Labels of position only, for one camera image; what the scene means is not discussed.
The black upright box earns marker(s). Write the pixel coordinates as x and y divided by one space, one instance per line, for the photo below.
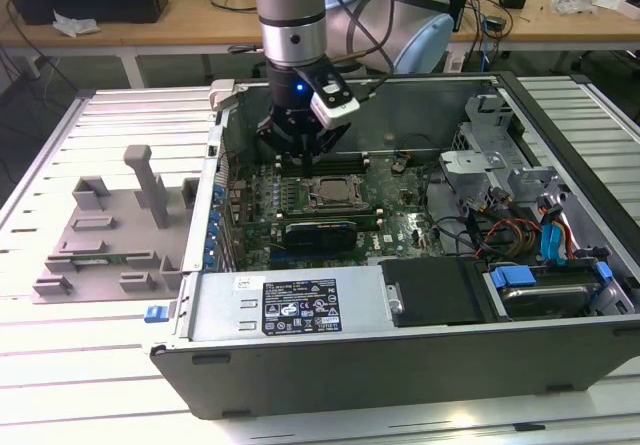
464 0

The blue card retention clip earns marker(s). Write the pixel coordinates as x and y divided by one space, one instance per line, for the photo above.
212 237
218 195
209 259
215 215

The silver drive cage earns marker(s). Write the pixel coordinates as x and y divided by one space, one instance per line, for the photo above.
475 162

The white pink flat card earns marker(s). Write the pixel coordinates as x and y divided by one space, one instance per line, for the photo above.
612 1

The small black adapter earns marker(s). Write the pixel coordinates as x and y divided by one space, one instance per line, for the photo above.
495 24

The green motherboard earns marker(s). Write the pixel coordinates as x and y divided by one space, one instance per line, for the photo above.
400 235

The green RAM stick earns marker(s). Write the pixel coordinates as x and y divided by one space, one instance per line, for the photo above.
90 264

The black RAM slot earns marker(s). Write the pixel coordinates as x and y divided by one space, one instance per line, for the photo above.
330 211
350 157
350 166
367 221

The silver CPU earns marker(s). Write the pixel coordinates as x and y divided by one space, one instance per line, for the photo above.
334 191

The black bay cover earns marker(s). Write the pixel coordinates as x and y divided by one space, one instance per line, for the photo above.
430 290

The CPU socket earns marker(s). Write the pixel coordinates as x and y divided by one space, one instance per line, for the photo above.
314 205

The gray parts rack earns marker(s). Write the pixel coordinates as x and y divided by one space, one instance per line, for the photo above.
135 245

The hard disk in blue carrier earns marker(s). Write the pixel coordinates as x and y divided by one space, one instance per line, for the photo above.
545 297

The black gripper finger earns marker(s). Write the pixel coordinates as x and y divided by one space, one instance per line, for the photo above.
270 132
335 137

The thin metal locking lever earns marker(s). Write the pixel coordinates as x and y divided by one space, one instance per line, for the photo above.
313 196

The blue case latch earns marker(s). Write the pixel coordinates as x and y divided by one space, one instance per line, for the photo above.
155 313

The open black PC case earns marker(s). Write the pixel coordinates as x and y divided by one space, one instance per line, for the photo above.
400 375

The black graphics card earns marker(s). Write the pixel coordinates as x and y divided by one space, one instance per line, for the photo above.
320 239

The white power adapter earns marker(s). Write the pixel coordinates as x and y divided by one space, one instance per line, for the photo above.
456 62

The crumpled white paper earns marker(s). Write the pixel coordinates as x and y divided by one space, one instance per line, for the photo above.
75 22

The wooden desk white legs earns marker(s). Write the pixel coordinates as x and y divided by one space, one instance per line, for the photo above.
175 25

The silver power supply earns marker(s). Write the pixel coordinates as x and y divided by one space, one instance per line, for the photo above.
225 315

